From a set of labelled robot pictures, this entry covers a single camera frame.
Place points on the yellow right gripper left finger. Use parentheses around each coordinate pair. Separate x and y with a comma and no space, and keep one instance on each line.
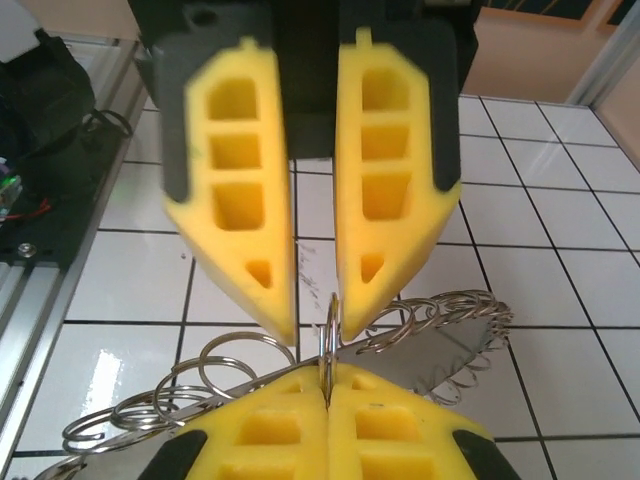
(280,440)

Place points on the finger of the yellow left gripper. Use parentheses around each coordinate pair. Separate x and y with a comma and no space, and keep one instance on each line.
(430,150)
(200,150)

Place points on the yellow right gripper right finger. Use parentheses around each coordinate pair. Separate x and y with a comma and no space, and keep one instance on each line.
(390,440)

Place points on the small green LED circuit board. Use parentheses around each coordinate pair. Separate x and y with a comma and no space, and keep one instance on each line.
(7,187)

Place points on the aluminium corner post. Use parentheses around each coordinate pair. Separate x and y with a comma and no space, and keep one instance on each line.
(605,50)

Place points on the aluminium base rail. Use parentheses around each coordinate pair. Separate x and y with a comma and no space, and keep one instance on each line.
(30,300)

